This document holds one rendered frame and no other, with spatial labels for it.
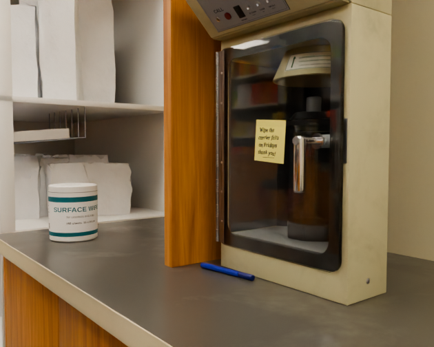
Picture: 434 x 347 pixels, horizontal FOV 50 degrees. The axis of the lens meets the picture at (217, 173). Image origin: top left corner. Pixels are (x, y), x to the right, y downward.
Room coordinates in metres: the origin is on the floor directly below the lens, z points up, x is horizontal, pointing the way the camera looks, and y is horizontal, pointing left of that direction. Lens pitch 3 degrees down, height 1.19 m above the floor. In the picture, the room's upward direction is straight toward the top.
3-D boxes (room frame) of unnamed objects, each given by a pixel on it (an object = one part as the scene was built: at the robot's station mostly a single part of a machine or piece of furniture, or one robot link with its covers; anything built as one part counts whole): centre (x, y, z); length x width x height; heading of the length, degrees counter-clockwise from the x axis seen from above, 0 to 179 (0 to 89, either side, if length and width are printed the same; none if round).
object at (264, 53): (0.84, -0.10, 1.19); 0.30 x 0.01 x 0.40; 38
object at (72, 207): (1.27, 0.40, 1.02); 0.13 x 0.13 x 0.15
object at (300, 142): (0.73, -0.14, 1.17); 0.05 x 0.03 x 0.10; 128
